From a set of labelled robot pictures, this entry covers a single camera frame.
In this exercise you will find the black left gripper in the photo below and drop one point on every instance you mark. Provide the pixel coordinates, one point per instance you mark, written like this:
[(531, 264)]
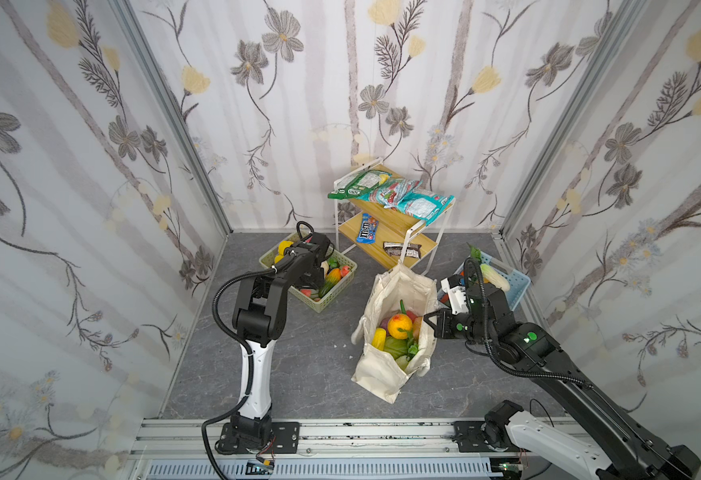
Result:
[(320, 250)]

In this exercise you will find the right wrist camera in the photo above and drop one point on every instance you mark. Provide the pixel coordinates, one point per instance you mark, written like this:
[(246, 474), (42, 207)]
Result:
[(453, 294)]

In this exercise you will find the teal white snack bag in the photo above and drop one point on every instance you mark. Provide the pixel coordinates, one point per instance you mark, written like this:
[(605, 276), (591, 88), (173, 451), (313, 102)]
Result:
[(424, 205)]

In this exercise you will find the orange yellow peach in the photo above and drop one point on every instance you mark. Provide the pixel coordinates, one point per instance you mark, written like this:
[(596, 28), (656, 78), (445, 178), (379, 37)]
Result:
[(401, 327)]

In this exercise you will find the yellow mango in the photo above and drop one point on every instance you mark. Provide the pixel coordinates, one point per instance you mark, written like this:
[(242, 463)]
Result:
[(379, 339)]

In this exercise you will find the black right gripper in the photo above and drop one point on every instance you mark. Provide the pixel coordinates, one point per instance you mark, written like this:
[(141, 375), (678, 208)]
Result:
[(444, 323)]

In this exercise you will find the cream canvas grocery bag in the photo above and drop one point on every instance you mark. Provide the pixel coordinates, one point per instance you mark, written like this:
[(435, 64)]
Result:
[(377, 371)]

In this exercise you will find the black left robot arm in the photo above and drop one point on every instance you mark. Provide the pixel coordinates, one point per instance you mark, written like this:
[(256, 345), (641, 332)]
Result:
[(251, 309)]

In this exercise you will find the yellow wrinkled bell pepper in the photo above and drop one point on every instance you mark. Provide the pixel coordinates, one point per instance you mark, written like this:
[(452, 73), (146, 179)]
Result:
[(283, 246)]

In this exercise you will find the white shelf rack with wood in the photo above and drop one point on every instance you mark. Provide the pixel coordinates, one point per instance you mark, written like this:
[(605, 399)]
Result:
[(395, 226)]

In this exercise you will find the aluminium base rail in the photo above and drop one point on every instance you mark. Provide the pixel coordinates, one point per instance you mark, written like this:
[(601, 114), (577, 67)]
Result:
[(375, 449)]

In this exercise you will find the orange green papaya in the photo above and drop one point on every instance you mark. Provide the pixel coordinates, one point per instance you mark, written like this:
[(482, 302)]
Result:
[(330, 281)]

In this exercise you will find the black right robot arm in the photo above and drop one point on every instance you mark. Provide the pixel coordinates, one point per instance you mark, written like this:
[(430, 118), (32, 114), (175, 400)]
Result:
[(618, 446)]

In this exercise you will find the green snack bag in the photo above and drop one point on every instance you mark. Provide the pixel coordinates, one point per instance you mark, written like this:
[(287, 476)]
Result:
[(360, 185)]

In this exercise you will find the green cabbage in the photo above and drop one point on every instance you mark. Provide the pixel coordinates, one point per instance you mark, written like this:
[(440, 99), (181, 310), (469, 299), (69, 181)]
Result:
[(397, 348)]

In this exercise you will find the light blue vegetable basket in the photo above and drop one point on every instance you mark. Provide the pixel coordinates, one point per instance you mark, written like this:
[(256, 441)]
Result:
[(518, 283)]

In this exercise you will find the brown chocolate bar wrapper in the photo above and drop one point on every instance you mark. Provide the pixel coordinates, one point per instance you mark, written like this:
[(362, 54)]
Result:
[(397, 249)]

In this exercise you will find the orange potato vegetable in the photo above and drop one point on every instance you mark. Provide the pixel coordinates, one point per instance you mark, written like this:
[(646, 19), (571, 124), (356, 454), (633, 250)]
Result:
[(417, 327)]

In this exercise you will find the blue candy packet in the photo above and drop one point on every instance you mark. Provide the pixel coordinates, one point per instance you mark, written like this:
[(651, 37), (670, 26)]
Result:
[(368, 229)]

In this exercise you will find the green leafy vegetable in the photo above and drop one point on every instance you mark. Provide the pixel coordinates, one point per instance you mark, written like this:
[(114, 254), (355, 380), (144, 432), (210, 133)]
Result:
[(413, 344)]

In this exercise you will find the pale green perforated fruit basket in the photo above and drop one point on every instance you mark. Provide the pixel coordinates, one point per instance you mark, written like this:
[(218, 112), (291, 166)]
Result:
[(308, 296)]

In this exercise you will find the teal red snack bag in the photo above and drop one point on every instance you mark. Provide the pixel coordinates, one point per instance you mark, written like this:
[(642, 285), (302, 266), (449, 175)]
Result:
[(391, 193)]

